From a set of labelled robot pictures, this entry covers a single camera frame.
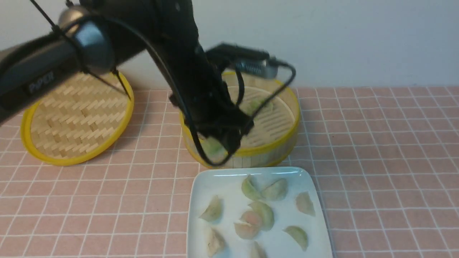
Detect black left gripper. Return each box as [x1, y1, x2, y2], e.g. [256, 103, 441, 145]
[169, 43, 255, 153]

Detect green dumpling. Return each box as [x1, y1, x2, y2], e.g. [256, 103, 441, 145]
[246, 97, 274, 115]
[200, 137, 227, 160]

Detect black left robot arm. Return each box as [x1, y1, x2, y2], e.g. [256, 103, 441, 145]
[1, 0, 254, 154]

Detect green dumpling plate top left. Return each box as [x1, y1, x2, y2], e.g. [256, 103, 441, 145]
[241, 175, 262, 201]

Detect green dumpling plate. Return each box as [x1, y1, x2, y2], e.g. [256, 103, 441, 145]
[248, 201, 275, 231]
[262, 178, 288, 201]
[283, 226, 309, 252]
[241, 175, 262, 201]

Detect pale dumpling on plate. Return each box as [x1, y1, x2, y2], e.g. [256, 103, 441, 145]
[199, 195, 223, 223]

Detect green dumpling plate top right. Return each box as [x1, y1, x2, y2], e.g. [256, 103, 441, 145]
[262, 178, 288, 201]

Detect white square plate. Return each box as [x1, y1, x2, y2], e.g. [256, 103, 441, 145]
[186, 167, 333, 258]

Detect green dumpling plate centre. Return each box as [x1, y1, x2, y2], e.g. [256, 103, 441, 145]
[248, 201, 275, 231]

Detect pink dumpling plate centre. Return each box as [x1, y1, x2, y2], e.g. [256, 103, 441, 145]
[234, 210, 262, 240]

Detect pale dumpling plate bottom left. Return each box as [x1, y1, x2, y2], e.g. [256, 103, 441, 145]
[207, 228, 226, 258]

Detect pale dumpling plate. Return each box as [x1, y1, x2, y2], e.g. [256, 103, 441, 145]
[207, 228, 226, 258]
[295, 191, 316, 217]

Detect pale dumpling plate right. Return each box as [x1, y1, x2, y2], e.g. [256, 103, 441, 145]
[295, 191, 316, 217]

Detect green dumpling plate lower right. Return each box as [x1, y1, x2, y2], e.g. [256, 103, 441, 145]
[283, 226, 309, 252]

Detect green dumpling in steamer back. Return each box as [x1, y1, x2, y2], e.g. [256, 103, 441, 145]
[246, 97, 274, 115]

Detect bamboo steamer basket yellow rims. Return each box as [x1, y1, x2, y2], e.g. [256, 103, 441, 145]
[179, 71, 301, 169]

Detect woven bamboo steamer lid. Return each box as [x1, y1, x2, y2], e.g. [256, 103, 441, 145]
[21, 72, 134, 166]

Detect pink checked tablecloth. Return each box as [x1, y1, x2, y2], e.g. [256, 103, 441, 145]
[0, 87, 459, 258]

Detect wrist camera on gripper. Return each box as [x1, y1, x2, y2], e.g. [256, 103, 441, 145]
[205, 43, 296, 80]

